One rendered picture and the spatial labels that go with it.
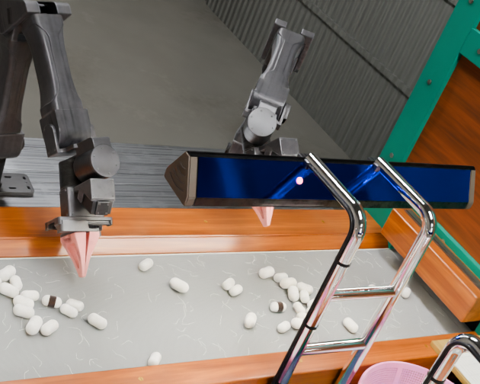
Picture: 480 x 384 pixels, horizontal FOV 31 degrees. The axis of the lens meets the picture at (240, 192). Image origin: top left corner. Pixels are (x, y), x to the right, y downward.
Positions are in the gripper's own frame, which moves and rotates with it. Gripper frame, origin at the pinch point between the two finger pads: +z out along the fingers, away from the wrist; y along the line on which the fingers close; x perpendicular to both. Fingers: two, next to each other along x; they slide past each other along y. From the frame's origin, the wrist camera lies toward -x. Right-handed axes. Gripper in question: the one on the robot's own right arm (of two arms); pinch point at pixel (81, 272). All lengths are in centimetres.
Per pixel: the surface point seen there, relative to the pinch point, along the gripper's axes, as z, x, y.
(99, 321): 9.0, -5.2, 0.2
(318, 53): -132, 180, 219
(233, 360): 17.5, -14.0, 20.1
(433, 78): -39, -13, 81
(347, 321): 12, -9, 51
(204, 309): 7.9, -2.1, 22.7
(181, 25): -172, 255, 184
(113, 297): 4.5, 1.0, 6.0
